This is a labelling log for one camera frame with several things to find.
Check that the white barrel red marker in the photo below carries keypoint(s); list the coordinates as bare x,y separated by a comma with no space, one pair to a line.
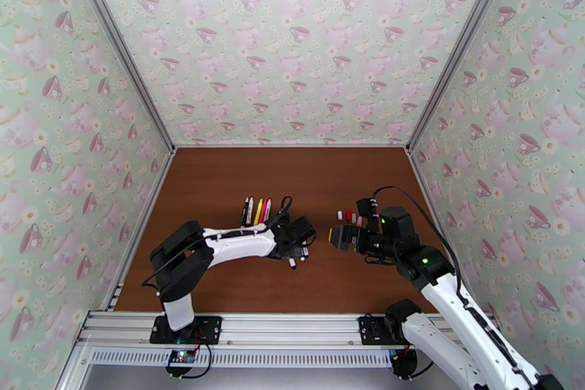
250,212
268,210

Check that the pink highlighter pen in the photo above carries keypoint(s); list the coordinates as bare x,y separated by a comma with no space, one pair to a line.
263,211

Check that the yellow highlighter pen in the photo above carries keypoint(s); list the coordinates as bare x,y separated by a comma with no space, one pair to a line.
259,212

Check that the black barrel pen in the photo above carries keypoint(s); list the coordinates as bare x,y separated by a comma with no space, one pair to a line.
245,212

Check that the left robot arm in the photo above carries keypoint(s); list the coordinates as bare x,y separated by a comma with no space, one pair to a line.
237,242

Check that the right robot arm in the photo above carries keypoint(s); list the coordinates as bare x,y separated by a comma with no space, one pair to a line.
452,306

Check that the black controller board holder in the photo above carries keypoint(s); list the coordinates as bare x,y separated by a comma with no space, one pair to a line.
404,366

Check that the controller board with LED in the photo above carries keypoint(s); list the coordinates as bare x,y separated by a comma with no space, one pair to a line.
180,356

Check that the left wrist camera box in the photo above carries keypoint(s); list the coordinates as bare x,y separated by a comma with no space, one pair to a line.
302,228

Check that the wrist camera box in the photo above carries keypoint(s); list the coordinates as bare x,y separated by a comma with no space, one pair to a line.
365,209
302,228

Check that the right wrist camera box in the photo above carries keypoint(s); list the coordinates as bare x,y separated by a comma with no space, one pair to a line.
365,209

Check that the aluminium table edge rail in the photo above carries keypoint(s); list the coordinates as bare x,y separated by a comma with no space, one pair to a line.
422,183
292,145
157,192

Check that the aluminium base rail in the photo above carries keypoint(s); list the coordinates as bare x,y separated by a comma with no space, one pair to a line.
292,329

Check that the aluminium frame post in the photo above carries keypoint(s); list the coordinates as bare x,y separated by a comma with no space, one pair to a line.
461,43
119,43

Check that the aluminium frame leg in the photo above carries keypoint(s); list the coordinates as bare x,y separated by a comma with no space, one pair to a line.
73,370

